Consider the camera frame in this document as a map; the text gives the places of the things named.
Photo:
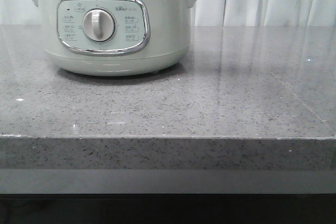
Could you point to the pale green electric cooking pot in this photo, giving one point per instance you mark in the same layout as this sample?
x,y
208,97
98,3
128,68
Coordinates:
x,y
115,37

